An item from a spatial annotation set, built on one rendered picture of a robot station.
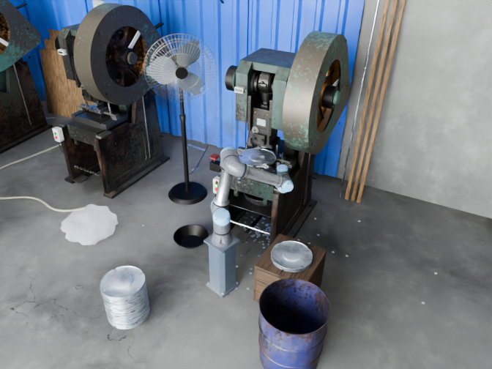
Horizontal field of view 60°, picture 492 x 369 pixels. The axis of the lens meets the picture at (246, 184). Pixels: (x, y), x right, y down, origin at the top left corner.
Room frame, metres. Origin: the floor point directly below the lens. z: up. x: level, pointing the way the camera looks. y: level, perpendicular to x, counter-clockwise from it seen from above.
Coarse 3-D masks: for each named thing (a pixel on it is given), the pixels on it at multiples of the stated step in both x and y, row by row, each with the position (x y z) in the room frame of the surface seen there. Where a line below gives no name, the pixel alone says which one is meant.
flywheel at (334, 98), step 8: (336, 64) 3.04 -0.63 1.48; (328, 72) 2.99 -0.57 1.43; (336, 72) 3.07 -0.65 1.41; (328, 80) 2.99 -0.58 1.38; (336, 80) 3.08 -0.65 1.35; (328, 88) 2.77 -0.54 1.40; (336, 88) 2.77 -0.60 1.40; (320, 96) 2.74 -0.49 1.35; (328, 96) 2.72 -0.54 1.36; (336, 96) 2.73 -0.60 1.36; (320, 104) 2.75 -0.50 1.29; (328, 104) 2.72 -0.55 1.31; (336, 104) 2.74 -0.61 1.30; (328, 112) 3.00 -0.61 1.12; (320, 120) 2.92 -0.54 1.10; (328, 120) 2.96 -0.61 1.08; (320, 128) 2.88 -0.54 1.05
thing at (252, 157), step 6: (246, 150) 3.00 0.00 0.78; (252, 150) 3.00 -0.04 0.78; (258, 150) 3.00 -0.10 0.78; (264, 150) 3.01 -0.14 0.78; (246, 156) 2.90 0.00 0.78; (252, 156) 2.90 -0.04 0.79; (258, 156) 2.90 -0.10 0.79; (264, 156) 2.90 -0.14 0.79; (270, 156) 2.91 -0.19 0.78; (246, 162) 2.81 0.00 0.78; (252, 162) 2.81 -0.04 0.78; (258, 162) 2.82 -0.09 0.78; (264, 162) 2.82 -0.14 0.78; (270, 162) 2.82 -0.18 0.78
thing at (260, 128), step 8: (264, 104) 2.98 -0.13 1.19; (256, 112) 2.94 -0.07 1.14; (264, 112) 2.91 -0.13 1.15; (256, 120) 2.94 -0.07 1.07; (264, 120) 2.91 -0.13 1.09; (256, 128) 2.93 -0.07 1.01; (264, 128) 2.91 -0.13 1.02; (256, 136) 2.91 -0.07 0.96; (264, 136) 2.88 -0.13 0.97; (272, 136) 2.94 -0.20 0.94; (264, 144) 2.88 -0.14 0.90
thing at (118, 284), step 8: (112, 272) 2.09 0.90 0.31; (120, 272) 2.09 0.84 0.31; (128, 272) 2.09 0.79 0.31; (136, 272) 2.09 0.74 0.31; (104, 280) 2.01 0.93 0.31; (112, 280) 2.01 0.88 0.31; (120, 280) 2.01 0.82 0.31; (128, 280) 2.01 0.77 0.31; (136, 280) 2.02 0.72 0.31; (144, 280) 2.02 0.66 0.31; (104, 288) 1.94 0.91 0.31; (112, 288) 1.94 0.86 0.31; (120, 288) 1.94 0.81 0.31; (128, 288) 1.95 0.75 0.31; (136, 288) 1.95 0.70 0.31; (112, 296) 1.88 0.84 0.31; (120, 296) 1.88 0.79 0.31; (128, 296) 1.88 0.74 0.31
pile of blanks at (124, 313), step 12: (144, 288) 2.00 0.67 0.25; (108, 300) 1.88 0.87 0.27; (120, 300) 1.87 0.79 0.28; (132, 300) 1.89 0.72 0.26; (144, 300) 1.97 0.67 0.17; (108, 312) 1.89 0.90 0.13; (120, 312) 1.86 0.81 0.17; (132, 312) 1.89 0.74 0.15; (144, 312) 1.95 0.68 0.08; (120, 324) 1.87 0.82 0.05; (132, 324) 1.88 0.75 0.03
